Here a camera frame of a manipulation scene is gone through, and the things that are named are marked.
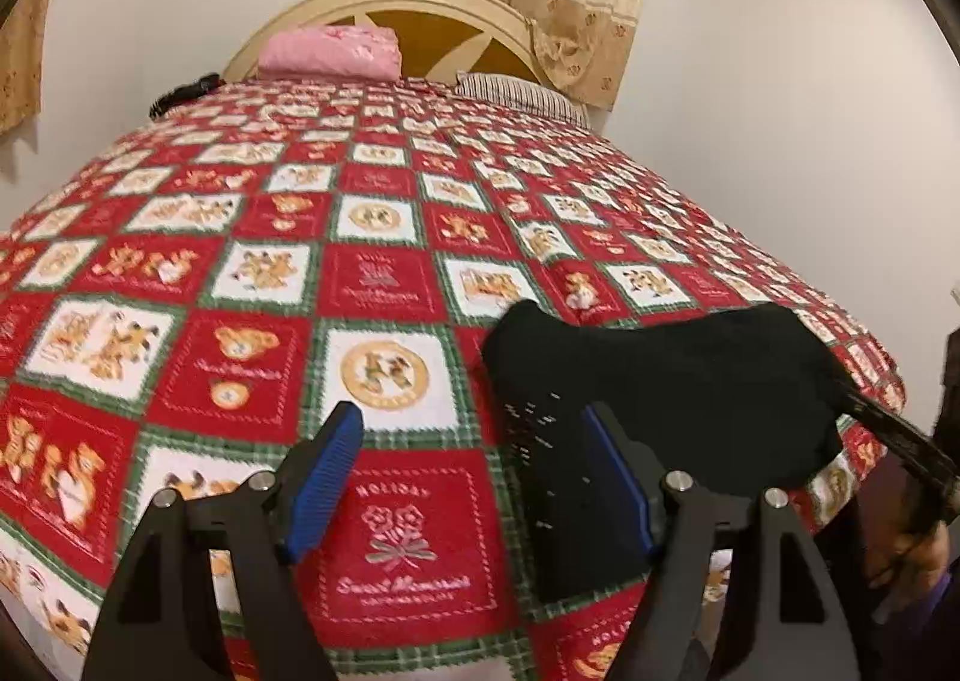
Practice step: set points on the red christmas patchwork bedspread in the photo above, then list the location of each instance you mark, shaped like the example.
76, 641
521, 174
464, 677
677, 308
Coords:
199, 296

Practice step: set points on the black pants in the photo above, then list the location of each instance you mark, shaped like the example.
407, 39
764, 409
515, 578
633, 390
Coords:
741, 400

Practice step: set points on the striped grey pillow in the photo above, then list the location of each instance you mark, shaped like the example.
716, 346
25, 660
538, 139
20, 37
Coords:
516, 93

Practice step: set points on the cream wooden headboard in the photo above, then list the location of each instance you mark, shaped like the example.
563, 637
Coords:
437, 38

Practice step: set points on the black object beside bed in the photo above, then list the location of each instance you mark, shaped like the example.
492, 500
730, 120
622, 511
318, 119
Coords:
184, 94

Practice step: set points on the pink pillow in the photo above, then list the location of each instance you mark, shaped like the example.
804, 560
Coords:
367, 52

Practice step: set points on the beige curtain on side wall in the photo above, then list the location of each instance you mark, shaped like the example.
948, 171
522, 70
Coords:
22, 53

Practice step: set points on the person's right hand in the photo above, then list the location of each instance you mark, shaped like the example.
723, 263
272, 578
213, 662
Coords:
900, 561

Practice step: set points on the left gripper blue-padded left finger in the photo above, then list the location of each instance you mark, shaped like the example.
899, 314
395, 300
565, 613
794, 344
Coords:
160, 619

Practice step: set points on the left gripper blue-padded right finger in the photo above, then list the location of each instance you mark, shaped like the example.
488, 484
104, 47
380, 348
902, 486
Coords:
782, 620

